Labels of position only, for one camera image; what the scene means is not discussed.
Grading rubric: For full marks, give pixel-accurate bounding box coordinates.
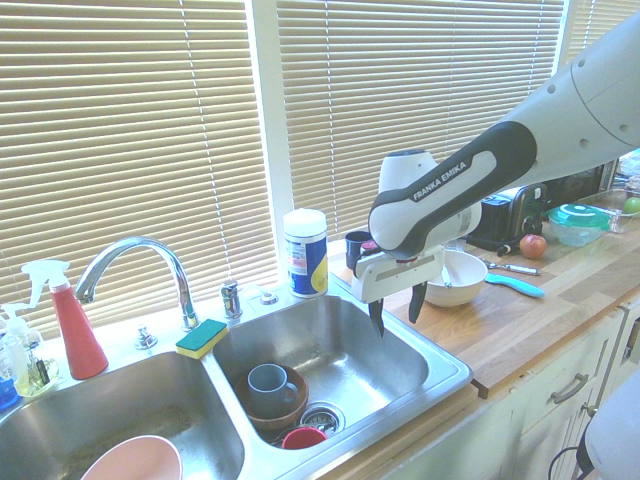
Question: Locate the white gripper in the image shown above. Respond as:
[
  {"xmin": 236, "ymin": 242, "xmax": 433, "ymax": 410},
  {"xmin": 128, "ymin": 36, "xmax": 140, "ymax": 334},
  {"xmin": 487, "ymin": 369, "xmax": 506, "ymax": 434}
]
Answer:
[{"xmin": 351, "ymin": 244, "xmax": 447, "ymax": 340}]

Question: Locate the stainless steel double sink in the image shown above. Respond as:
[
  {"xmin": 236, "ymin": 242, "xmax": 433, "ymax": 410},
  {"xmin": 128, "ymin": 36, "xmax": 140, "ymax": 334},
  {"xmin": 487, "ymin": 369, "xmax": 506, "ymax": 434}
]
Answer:
[{"xmin": 0, "ymin": 279, "xmax": 475, "ymax": 480}]

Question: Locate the chrome sink sprayer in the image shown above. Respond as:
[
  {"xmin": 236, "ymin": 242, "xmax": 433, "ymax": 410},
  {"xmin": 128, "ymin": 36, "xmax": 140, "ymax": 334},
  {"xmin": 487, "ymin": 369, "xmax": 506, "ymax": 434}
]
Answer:
[{"xmin": 219, "ymin": 279, "xmax": 245, "ymax": 320}]

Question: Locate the cream ceramic bowl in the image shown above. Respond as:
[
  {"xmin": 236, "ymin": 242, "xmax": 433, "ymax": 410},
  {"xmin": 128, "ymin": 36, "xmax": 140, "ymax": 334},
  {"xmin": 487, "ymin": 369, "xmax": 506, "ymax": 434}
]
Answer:
[{"xmin": 423, "ymin": 249, "xmax": 489, "ymax": 308}]

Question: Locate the black cup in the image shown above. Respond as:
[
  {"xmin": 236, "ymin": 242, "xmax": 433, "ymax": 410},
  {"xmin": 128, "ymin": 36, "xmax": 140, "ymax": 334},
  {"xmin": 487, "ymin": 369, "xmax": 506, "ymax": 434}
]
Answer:
[{"xmin": 343, "ymin": 230, "xmax": 374, "ymax": 269}]

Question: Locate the white wipes canister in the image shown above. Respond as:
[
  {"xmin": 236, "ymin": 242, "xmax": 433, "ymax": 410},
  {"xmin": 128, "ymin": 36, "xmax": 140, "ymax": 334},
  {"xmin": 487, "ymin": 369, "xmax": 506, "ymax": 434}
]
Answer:
[{"xmin": 282, "ymin": 208, "xmax": 330, "ymax": 300}]

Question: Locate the metal drain strainer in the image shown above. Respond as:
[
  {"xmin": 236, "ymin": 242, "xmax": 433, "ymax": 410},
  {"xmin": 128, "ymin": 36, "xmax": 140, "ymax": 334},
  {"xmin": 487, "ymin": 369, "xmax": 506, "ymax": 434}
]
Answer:
[{"xmin": 298, "ymin": 402, "xmax": 347, "ymax": 435}]

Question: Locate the silver kitchen utensil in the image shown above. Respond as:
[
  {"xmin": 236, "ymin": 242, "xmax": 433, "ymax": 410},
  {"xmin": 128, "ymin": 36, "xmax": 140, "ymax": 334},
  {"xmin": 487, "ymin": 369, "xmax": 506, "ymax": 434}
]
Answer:
[{"xmin": 483, "ymin": 258, "xmax": 543, "ymax": 277}]

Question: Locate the brown wooden bowl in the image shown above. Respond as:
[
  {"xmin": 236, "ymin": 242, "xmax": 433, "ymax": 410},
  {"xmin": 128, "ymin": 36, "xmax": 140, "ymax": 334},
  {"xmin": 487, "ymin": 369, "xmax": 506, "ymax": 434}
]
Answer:
[{"xmin": 233, "ymin": 363, "xmax": 310, "ymax": 434}]

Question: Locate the grey mug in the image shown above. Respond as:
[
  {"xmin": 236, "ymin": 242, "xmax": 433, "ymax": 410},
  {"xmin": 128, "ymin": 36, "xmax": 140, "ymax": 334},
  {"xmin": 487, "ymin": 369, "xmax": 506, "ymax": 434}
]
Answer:
[{"xmin": 246, "ymin": 363, "xmax": 300, "ymax": 419}]

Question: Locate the red apple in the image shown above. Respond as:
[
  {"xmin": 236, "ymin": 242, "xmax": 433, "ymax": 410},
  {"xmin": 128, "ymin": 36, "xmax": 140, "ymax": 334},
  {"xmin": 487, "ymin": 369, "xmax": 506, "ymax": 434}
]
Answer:
[{"xmin": 518, "ymin": 233, "xmax": 548, "ymax": 260}]

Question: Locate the black and silver toaster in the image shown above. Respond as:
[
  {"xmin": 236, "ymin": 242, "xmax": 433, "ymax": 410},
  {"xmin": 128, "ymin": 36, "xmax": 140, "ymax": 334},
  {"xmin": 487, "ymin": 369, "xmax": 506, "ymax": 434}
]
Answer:
[{"xmin": 467, "ymin": 182, "xmax": 549, "ymax": 251}]

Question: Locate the red cup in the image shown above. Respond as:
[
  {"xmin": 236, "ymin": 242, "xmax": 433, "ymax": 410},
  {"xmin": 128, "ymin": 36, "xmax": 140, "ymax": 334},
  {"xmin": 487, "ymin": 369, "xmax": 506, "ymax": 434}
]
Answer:
[{"xmin": 281, "ymin": 426, "xmax": 329, "ymax": 450}]

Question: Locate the green and yellow sponge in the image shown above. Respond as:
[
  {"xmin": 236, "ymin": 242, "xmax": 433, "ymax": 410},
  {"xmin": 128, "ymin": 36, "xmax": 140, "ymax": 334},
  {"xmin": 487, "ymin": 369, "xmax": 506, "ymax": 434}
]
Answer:
[{"xmin": 174, "ymin": 319, "xmax": 230, "ymax": 360}]

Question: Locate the container with teal lid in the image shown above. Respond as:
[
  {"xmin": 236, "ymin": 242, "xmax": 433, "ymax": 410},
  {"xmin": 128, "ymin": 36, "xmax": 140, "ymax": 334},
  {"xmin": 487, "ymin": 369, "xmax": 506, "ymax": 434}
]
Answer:
[{"xmin": 546, "ymin": 203, "xmax": 612, "ymax": 248}]

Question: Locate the black microwave oven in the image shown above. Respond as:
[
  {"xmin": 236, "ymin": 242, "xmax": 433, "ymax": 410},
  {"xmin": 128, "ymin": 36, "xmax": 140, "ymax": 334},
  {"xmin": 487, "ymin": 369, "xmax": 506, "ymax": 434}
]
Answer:
[{"xmin": 544, "ymin": 160, "xmax": 620, "ymax": 211}]

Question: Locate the chrome gooseneck faucet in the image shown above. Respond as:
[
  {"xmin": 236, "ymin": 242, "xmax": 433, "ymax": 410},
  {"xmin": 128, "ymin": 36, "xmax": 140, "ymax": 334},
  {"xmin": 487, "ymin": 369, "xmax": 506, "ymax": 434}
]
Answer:
[{"xmin": 73, "ymin": 236, "xmax": 201, "ymax": 332}]

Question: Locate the wide beige window blind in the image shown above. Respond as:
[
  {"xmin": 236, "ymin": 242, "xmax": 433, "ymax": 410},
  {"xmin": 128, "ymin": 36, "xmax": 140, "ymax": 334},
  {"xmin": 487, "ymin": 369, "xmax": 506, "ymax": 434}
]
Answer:
[
  {"xmin": 274, "ymin": 0, "xmax": 569, "ymax": 227},
  {"xmin": 0, "ymin": 0, "xmax": 279, "ymax": 342}
]

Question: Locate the clear plastic box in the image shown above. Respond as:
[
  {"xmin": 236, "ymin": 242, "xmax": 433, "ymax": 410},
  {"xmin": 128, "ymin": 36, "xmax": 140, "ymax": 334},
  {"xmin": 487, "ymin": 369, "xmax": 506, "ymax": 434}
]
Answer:
[{"xmin": 574, "ymin": 188, "xmax": 640, "ymax": 235}]

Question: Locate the white rounded robot cover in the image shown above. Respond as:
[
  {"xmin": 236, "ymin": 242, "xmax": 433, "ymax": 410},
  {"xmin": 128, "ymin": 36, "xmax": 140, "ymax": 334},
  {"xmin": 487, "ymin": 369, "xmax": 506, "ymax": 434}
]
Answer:
[{"xmin": 582, "ymin": 368, "xmax": 640, "ymax": 480}]

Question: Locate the chrome faucet knob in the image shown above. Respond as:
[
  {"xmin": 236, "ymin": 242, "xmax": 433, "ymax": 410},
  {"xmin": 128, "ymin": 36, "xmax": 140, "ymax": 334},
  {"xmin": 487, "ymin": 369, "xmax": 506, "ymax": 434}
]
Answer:
[{"xmin": 133, "ymin": 323, "xmax": 159, "ymax": 351}]

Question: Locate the pink plastic bowl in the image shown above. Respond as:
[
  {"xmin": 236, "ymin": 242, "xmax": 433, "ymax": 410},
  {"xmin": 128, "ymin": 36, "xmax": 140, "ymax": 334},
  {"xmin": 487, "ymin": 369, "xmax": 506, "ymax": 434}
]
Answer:
[{"xmin": 79, "ymin": 434, "xmax": 182, "ymax": 480}]

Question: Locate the red spray bottle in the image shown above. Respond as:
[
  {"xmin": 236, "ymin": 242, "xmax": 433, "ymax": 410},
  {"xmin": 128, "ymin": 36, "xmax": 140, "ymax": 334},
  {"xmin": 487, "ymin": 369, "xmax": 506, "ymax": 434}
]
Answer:
[{"xmin": 20, "ymin": 259, "xmax": 110, "ymax": 381}]

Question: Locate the yellow liquid soap jar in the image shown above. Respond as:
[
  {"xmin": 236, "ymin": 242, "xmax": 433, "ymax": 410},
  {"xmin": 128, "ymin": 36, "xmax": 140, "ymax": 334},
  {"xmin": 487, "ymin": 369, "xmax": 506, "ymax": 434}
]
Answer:
[{"xmin": 13, "ymin": 344, "xmax": 60, "ymax": 399}]

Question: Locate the clear spray bottle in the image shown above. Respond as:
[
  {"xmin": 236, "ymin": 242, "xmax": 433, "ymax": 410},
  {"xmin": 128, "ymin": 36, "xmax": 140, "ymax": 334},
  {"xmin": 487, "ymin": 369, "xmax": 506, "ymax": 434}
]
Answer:
[{"xmin": 0, "ymin": 302, "xmax": 31, "ymax": 382}]

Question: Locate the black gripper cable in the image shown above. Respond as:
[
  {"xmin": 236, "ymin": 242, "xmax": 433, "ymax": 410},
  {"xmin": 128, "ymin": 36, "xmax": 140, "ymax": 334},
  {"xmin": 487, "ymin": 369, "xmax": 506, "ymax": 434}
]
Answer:
[{"xmin": 351, "ymin": 248, "xmax": 382, "ymax": 277}]

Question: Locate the black toaster power cord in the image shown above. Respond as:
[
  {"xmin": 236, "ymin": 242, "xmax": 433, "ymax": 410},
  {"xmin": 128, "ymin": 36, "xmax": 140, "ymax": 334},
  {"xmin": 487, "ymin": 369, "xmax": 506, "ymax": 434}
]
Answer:
[{"xmin": 465, "ymin": 234, "xmax": 524, "ymax": 257}]

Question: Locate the teal handled kitchen tool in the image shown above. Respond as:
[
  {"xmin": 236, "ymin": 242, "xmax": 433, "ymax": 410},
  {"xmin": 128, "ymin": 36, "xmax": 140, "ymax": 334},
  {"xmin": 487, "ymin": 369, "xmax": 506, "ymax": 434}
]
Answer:
[{"xmin": 483, "ymin": 272, "xmax": 546, "ymax": 300}]

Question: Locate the metal drawer handle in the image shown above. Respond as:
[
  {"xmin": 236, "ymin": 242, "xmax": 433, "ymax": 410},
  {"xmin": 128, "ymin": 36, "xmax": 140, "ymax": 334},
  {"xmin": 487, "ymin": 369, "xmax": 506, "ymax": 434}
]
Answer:
[{"xmin": 549, "ymin": 372, "xmax": 591, "ymax": 405}]

